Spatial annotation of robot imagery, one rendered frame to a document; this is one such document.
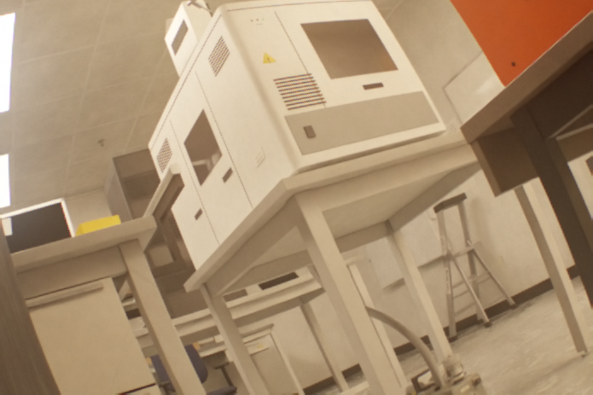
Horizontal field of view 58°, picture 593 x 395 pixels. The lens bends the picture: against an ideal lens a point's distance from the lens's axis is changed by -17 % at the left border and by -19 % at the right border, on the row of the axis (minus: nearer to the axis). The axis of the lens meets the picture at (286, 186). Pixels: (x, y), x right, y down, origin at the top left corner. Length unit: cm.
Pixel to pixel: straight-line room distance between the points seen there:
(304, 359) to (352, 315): 515
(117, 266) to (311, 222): 49
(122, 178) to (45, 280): 240
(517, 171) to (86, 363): 91
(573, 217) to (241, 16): 116
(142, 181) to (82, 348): 248
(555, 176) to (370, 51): 110
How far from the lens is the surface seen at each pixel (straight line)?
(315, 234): 151
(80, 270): 133
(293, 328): 666
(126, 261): 134
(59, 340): 129
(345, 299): 150
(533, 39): 89
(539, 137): 87
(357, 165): 160
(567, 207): 87
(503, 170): 93
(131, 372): 130
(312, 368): 666
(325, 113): 164
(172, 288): 350
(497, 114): 88
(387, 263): 611
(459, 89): 508
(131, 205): 361
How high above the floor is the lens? 51
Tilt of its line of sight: 14 degrees up
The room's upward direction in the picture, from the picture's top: 24 degrees counter-clockwise
